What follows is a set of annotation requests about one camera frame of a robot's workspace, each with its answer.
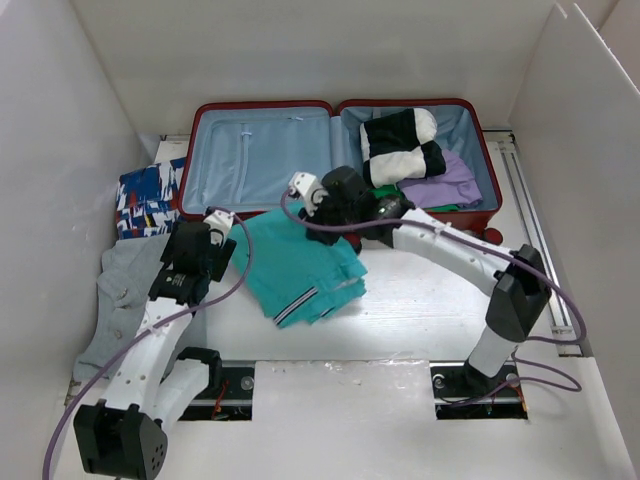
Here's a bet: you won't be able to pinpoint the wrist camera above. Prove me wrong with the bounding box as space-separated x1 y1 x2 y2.
203 209 235 247
289 172 328 216

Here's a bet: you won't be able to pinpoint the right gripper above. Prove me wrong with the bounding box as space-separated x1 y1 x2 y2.
300 191 359 245

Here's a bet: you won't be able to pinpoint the black white checkered blanket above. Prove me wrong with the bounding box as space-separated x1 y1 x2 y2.
359 108 447 188

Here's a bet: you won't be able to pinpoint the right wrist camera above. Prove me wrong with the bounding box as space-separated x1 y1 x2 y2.
289 172 328 216

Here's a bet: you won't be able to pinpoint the purple t-shirt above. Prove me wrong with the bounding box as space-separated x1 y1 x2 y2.
397 150 483 209

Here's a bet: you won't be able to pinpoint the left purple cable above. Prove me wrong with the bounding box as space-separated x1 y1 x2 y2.
41 205 256 480

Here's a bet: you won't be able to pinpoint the green t-shirt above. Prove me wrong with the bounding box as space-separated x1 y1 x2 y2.
370 185 460 212

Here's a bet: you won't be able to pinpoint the blue white patterned garment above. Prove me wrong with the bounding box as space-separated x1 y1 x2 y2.
115 157 186 240

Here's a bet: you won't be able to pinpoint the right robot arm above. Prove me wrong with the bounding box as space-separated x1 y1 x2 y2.
289 166 551 397

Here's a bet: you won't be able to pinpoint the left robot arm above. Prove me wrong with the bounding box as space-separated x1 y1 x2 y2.
73 210 236 479

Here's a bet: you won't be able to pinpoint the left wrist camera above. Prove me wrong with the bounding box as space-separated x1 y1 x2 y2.
203 209 235 247

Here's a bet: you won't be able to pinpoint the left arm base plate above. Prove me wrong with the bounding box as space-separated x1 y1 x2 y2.
180 362 255 422

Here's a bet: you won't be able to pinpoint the red open suitcase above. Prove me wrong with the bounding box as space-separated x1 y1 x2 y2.
178 98 503 234

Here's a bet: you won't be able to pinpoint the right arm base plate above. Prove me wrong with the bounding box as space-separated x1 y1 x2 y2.
430 362 528 420

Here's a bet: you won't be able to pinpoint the teal shorts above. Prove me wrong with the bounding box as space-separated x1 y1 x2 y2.
229 209 367 328

